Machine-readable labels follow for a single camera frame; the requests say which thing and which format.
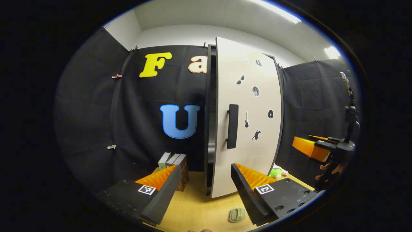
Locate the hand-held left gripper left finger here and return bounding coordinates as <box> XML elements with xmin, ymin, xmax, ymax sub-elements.
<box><xmin>97</xmin><ymin>164</ymin><xmax>183</xmax><ymax>227</ymax></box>

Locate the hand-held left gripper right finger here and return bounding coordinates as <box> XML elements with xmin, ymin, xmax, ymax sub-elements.
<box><xmin>230</xmin><ymin>163</ymin><xmax>319</xmax><ymax>227</ymax></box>

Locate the grey coaster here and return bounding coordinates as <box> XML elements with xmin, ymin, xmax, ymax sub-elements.
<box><xmin>229</xmin><ymin>208</ymin><xmax>246</xmax><ymax>223</ymax></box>

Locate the dark grey cabinet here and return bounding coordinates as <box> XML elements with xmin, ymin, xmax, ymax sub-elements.
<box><xmin>204</xmin><ymin>44</ymin><xmax>286</xmax><ymax>196</ymax></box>

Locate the brown book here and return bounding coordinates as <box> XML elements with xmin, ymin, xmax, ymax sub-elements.
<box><xmin>166</xmin><ymin>153</ymin><xmax>190</xmax><ymax>192</ymax></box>

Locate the green book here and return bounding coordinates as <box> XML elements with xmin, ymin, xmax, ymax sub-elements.
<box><xmin>158</xmin><ymin>152</ymin><xmax>173</xmax><ymax>170</ymax></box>

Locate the green plush toy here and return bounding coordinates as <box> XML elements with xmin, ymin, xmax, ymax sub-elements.
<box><xmin>269</xmin><ymin>164</ymin><xmax>289</xmax><ymax>179</ymax></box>

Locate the black backdrop cloth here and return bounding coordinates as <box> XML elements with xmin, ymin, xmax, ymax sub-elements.
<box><xmin>53</xmin><ymin>27</ymin><xmax>359</xmax><ymax>194</ymax></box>

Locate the small ceiling light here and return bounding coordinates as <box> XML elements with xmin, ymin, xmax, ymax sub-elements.
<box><xmin>324</xmin><ymin>46</ymin><xmax>342</xmax><ymax>60</ymax></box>

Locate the long ceiling light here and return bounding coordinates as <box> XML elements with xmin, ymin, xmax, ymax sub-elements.
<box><xmin>249</xmin><ymin>0</ymin><xmax>302</xmax><ymax>24</ymax></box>

